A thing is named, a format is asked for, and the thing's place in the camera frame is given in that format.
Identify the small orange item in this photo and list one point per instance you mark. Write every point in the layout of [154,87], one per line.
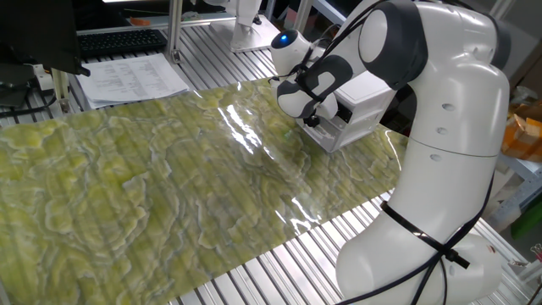
[139,21]

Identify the green item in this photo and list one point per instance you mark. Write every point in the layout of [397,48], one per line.
[529,220]

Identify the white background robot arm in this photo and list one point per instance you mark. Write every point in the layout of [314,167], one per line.
[245,25]

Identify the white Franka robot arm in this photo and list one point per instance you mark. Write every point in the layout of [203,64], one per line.
[453,144]

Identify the printed white paper stack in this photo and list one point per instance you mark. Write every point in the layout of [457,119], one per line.
[127,80]

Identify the aluminium table frame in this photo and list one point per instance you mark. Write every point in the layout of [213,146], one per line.
[525,169]

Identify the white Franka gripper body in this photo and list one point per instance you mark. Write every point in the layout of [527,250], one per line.
[328,108]

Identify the black round drawer knob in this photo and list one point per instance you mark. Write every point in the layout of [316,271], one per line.
[312,121]

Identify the black computer keyboard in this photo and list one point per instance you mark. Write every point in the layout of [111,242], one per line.
[120,42]

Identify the white power strip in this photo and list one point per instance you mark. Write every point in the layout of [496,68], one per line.
[42,78]

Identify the aluminium frame rail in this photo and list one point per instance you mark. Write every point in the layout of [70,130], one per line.
[127,26]

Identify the green marble pattern mat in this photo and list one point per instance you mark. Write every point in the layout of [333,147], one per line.
[127,190]

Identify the white drawer with knob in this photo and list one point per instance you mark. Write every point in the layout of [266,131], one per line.
[326,135]

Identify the yellow orange boxes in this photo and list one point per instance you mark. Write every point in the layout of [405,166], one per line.
[525,135]

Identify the white plastic drawer cabinet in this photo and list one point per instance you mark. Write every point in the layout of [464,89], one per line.
[364,106]

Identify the black computer monitor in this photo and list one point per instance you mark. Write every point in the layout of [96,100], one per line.
[38,29]

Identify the short aluminium frame post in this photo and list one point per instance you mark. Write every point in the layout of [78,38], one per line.
[61,91]

